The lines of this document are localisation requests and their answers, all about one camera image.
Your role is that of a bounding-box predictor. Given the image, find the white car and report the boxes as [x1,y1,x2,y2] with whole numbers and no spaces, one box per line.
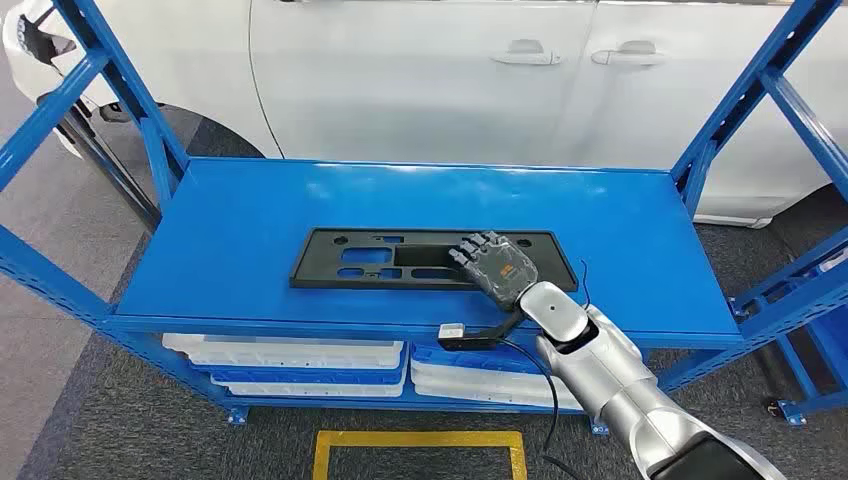
[0,0,848,230]

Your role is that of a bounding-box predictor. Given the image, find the black plastic panel part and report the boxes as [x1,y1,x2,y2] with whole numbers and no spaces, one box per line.
[289,227,580,293]

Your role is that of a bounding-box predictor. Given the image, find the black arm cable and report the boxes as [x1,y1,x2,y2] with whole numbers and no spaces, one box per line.
[500,337,572,480]

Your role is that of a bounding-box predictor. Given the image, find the pale wrist camera with bracket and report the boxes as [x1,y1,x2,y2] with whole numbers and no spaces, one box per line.
[437,309,531,352]

